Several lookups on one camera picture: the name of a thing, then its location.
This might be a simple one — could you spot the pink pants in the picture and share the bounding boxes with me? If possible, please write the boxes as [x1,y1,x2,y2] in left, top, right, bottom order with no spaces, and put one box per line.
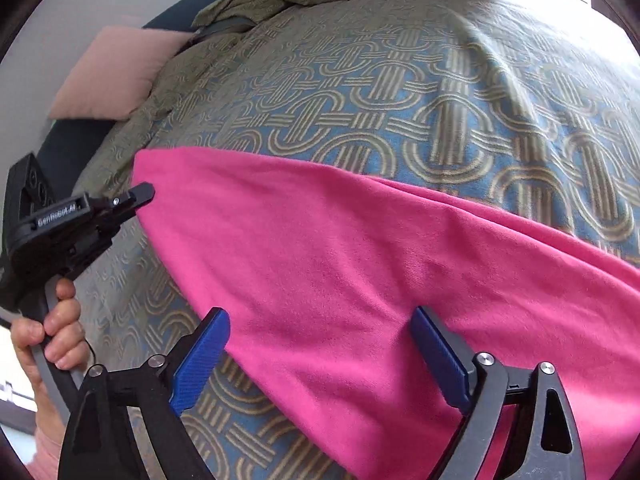
[132,148,639,479]

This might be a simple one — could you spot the dark blue headboard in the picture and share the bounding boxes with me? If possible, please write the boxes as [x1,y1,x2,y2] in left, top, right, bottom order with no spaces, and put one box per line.
[36,0,215,198]

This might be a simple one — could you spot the person's left hand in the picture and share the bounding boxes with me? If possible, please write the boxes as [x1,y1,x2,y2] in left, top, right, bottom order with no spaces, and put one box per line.
[10,276,91,396]

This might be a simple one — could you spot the pink pillow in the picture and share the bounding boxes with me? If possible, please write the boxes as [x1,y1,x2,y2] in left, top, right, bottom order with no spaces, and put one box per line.
[48,26,193,122]

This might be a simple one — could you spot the person's left forearm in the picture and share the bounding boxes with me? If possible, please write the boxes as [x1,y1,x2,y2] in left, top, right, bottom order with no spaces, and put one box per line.
[26,387,65,480]

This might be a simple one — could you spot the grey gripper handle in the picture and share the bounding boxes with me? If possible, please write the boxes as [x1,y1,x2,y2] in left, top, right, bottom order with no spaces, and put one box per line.
[19,274,84,426]

